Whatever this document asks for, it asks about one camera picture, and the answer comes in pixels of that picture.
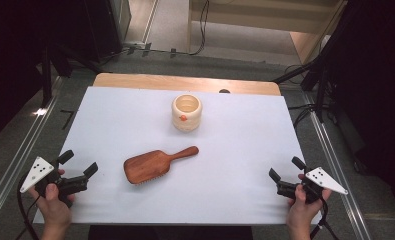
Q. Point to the black metal stand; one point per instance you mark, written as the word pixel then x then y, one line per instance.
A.
pixel 46 76
pixel 320 86

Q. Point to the person's left hand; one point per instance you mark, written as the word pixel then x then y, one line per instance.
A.
pixel 53 208

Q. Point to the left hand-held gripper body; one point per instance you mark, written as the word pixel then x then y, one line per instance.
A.
pixel 38 171

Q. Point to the aluminium floor rail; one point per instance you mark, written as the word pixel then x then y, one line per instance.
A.
pixel 335 166
pixel 21 143

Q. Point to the person's dark clothing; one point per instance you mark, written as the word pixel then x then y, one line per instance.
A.
pixel 171 233

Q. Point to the wooden table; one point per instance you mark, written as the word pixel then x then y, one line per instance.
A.
pixel 145 81

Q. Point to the person's right hand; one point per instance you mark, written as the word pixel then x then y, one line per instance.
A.
pixel 300 213

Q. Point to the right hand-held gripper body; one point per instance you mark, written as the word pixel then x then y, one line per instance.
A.
pixel 325 180

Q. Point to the wooden paddle hairbrush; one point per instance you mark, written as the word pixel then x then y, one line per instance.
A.
pixel 148 166

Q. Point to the white table mat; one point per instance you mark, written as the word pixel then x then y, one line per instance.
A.
pixel 238 150

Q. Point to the cream ceramic cup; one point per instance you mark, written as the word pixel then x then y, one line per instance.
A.
pixel 186 115

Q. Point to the dark cabinet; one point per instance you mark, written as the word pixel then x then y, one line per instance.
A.
pixel 101 26

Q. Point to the dark round table grommet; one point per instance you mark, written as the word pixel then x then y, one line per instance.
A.
pixel 224 90

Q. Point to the beige wooden shelf unit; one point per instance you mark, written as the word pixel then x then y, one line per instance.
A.
pixel 245 20

